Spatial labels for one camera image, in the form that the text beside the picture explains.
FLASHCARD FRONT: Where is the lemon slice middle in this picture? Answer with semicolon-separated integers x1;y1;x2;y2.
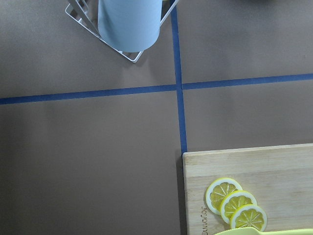
220;190;257;224

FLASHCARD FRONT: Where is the yellow-green plastic knife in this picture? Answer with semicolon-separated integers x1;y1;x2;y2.
216;227;313;235

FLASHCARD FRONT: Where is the light blue cup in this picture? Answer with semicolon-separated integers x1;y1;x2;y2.
98;0;162;52

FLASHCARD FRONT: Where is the bamboo cutting board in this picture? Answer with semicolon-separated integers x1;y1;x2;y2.
183;143;313;235

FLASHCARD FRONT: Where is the lemon slice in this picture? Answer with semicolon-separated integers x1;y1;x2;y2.
220;190;257;224
230;204;268;232
203;177;243;215

